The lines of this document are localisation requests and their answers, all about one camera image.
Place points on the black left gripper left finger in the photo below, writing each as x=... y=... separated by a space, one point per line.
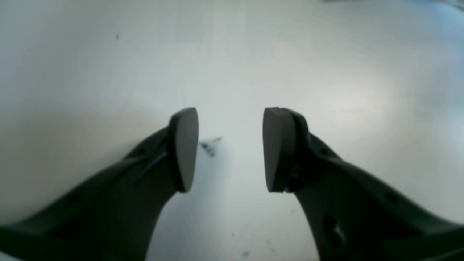
x=112 y=215

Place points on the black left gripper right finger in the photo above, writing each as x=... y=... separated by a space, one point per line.
x=353 y=215

